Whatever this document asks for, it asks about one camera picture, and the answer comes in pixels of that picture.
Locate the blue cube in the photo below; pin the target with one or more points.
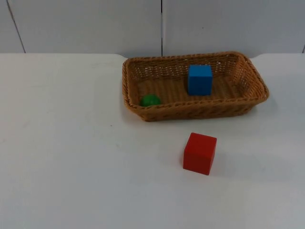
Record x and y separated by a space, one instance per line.
199 80

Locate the red cube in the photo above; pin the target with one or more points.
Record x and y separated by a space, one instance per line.
199 153

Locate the pale brown wicker basket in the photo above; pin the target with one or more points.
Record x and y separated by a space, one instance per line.
214 105

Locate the green ball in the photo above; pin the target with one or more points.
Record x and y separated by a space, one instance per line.
149 100

